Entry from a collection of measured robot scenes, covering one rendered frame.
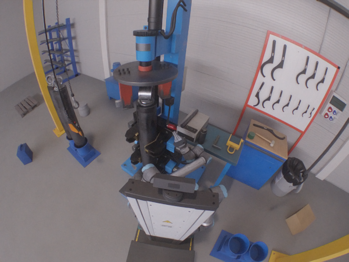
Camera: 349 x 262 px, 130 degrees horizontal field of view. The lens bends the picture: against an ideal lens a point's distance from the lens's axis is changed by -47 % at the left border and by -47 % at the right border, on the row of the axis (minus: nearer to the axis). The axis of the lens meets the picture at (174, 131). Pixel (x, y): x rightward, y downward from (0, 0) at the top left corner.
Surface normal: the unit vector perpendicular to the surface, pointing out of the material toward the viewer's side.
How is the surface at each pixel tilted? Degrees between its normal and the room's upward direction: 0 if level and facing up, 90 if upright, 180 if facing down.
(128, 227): 0
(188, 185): 61
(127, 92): 90
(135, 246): 0
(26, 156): 90
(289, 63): 90
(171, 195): 0
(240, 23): 90
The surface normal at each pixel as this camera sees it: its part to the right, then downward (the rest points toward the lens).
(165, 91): 0.42, 0.64
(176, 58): -0.52, 0.55
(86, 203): 0.08, -0.73
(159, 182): -0.09, 0.23
